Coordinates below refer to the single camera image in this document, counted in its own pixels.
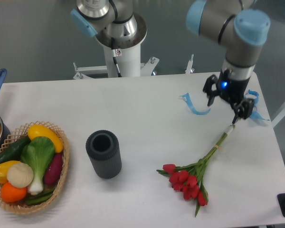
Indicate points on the dark grey ribbed vase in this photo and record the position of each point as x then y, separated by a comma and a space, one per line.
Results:
103, 151

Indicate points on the dark green cucumber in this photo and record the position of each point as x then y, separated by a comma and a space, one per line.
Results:
14, 150

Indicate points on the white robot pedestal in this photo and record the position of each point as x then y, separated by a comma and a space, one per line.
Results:
120, 34

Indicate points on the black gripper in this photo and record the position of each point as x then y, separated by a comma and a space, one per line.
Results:
230, 89

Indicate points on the red tulip bouquet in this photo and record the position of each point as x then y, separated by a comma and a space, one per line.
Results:
189, 179

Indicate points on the yellow bell pepper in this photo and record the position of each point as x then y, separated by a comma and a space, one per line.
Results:
4, 167

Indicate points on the cream garlic bulb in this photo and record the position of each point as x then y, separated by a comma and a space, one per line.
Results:
20, 175

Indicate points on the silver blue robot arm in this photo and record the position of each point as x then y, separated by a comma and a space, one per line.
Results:
231, 23

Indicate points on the white table leg bracket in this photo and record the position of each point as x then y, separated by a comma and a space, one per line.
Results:
189, 68

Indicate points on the woven wicker basket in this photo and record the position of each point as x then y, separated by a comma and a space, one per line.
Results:
53, 192

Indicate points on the curved blue tape strip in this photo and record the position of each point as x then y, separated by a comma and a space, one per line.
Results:
187, 99

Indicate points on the green bok choy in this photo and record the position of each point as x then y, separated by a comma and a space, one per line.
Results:
38, 155

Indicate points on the orange fruit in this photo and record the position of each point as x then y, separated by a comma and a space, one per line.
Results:
10, 194

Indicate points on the green bean pods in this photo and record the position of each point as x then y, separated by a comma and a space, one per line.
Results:
39, 198

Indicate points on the tangled blue tape strip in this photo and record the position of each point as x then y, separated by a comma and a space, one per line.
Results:
255, 97

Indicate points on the purple sweet potato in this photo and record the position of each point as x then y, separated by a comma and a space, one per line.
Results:
54, 170

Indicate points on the yellow squash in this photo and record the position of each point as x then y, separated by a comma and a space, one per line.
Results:
38, 130

